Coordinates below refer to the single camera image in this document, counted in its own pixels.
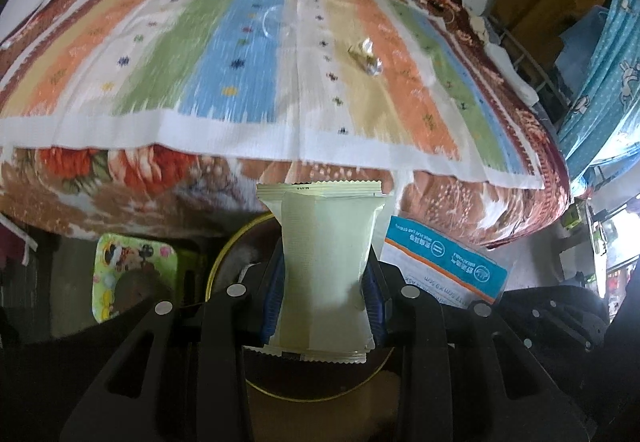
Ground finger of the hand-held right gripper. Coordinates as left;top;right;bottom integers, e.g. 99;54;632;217
495;284;608;363

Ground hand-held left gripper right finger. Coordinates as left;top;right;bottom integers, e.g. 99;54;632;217
362;262;596;442

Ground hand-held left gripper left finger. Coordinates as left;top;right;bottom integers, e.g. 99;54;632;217
60;252;286;442

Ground pale green packet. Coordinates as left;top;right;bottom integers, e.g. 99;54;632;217
256;181;393;365

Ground white blue mask packet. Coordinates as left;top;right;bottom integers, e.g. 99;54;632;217
381;214;508;307

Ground dark bin with yellow rim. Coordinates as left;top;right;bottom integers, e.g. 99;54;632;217
204;212;401;398

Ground green cartoon stool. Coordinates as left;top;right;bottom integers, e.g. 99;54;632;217
92;233;178;323

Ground brown floral blanket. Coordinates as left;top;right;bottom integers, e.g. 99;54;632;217
0;0;571;247

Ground white cloth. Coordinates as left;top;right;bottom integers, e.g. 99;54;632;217
480;42;541;105

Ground blue rabbit-print curtain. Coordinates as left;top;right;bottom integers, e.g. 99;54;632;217
555;0;640;183

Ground crumpled clear wrapper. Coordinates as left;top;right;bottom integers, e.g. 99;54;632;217
347;39;386;75

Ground striped colourful cloth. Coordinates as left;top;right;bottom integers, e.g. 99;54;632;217
0;0;546;190

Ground blue fabric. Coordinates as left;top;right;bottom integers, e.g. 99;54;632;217
555;6;608;82

